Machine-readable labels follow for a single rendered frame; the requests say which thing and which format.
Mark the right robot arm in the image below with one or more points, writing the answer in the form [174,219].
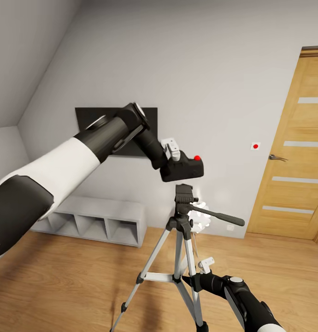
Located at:
[253,315]

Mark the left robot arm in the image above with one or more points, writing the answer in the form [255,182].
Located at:
[33,192]

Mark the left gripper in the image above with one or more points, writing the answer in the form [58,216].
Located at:
[155,152]

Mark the digital camera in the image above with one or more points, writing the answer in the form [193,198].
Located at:
[185,168]

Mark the electric switch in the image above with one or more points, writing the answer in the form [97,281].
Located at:
[255,146]

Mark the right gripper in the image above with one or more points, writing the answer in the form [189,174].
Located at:
[201,281]

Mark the bookcase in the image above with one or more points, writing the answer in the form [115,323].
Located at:
[75,217]

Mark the camera tripod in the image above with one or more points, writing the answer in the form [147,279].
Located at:
[180,221]

